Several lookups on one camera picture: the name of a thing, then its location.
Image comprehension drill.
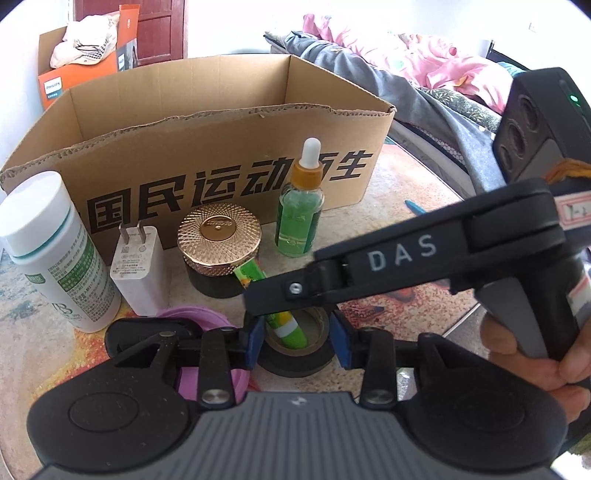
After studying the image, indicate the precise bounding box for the black electrical tape roll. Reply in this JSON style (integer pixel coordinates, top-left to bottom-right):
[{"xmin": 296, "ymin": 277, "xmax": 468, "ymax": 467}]
[{"xmin": 259, "ymin": 307, "xmax": 335, "ymax": 378}]

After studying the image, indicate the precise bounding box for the green yellow tube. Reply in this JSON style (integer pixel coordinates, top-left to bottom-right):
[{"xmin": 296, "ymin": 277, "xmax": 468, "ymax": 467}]
[{"xmin": 233, "ymin": 258, "xmax": 308, "ymax": 350}]

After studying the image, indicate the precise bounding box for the pink plastic lid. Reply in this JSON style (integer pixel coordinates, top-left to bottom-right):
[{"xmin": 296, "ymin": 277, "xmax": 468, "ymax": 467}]
[{"xmin": 158, "ymin": 306, "xmax": 250, "ymax": 403}]

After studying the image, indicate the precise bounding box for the green dropper bottle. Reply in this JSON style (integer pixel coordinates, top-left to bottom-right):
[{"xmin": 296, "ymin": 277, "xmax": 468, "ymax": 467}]
[{"xmin": 276, "ymin": 138, "xmax": 325, "ymax": 258}]

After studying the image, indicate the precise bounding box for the black jar with gold lid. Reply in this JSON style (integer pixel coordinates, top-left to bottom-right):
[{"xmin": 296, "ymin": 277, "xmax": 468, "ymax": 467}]
[{"xmin": 177, "ymin": 203, "xmax": 262, "ymax": 299}]

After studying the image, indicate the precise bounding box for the white USB wall charger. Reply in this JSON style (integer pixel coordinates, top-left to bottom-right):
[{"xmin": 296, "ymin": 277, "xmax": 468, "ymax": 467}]
[{"xmin": 110, "ymin": 223, "xmax": 170, "ymax": 317}]

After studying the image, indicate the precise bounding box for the white supplement bottle green label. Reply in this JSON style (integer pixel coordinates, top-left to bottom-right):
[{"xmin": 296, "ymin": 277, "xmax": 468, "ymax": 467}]
[{"xmin": 1, "ymin": 171, "xmax": 121, "ymax": 333}]

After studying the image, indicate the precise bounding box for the person's right hand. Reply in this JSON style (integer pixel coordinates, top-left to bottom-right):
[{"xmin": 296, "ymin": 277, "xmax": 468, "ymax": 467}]
[{"xmin": 480, "ymin": 314, "xmax": 591, "ymax": 423}]

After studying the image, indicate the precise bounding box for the grey quilt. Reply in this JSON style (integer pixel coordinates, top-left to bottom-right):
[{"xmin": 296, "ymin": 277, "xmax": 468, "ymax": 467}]
[{"xmin": 281, "ymin": 32, "xmax": 505, "ymax": 195}]

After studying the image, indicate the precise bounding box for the pink floral blanket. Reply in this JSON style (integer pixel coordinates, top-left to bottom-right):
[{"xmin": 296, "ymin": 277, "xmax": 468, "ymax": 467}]
[{"xmin": 303, "ymin": 13, "xmax": 513, "ymax": 114}]

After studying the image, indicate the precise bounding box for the large brown cardboard box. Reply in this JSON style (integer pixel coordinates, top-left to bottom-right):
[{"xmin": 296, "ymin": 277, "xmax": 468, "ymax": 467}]
[{"xmin": 1, "ymin": 54, "xmax": 396, "ymax": 261}]

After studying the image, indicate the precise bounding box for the dark red wooden door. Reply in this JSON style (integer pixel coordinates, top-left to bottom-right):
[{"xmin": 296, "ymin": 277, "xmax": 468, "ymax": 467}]
[{"xmin": 74, "ymin": 0, "xmax": 185, "ymax": 66}]

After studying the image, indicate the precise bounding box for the orange Philips appliance box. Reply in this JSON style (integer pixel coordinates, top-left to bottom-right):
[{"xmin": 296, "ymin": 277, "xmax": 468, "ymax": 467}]
[{"xmin": 37, "ymin": 4, "xmax": 140, "ymax": 109}]

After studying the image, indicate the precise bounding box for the cream cloth in orange box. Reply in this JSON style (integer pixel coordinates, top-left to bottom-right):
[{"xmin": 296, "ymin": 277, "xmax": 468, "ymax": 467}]
[{"xmin": 49, "ymin": 13, "xmax": 120, "ymax": 69}]

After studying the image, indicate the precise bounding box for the black camera module on gripper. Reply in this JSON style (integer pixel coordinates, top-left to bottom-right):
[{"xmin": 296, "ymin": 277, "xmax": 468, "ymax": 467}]
[{"xmin": 493, "ymin": 67, "xmax": 590, "ymax": 184}]

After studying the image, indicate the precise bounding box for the bed with grey frame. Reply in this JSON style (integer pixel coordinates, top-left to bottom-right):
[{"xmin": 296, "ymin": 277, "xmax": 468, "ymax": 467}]
[{"xmin": 263, "ymin": 30, "xmax": 528, "ymax": 199}]

